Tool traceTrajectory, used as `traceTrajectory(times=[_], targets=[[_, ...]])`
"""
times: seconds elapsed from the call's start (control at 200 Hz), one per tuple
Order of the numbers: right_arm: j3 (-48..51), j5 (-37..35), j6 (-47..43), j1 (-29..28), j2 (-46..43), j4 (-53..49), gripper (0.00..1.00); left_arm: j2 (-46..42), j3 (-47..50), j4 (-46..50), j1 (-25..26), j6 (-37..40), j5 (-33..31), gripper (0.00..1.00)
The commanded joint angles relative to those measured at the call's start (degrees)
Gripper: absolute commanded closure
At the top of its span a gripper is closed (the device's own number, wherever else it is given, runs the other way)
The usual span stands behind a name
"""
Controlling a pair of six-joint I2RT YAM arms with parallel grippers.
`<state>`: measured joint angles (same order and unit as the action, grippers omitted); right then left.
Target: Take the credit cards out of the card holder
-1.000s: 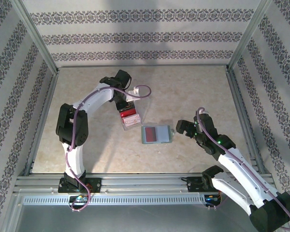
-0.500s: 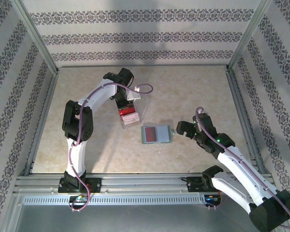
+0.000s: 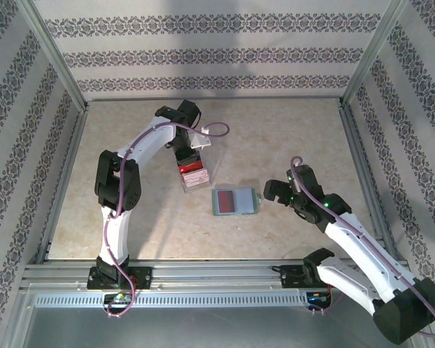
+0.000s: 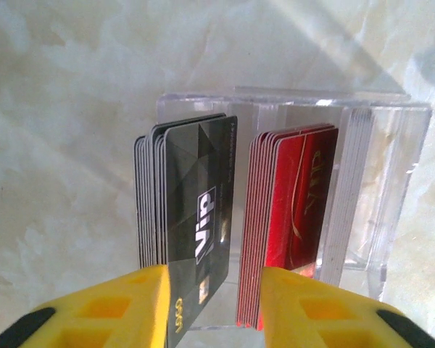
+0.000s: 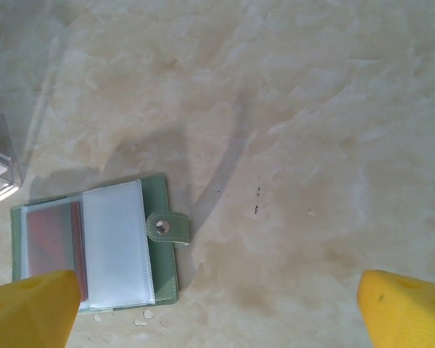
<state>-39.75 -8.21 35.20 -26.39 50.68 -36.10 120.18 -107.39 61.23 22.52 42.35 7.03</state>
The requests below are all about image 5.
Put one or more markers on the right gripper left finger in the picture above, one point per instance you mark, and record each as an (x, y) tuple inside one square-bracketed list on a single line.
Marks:
[(29, 315)]

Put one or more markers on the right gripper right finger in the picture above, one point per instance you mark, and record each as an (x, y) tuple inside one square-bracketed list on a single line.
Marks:
[(409, 315)]

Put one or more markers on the reddish brown credit card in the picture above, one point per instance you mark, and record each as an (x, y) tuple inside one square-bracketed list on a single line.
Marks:
[(47, 235)]

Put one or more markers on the green card holder wallet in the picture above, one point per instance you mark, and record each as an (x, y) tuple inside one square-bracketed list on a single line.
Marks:
[(116, 235)]

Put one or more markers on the clear box with red items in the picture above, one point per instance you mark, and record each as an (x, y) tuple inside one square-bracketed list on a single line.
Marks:
[(11, 163)]

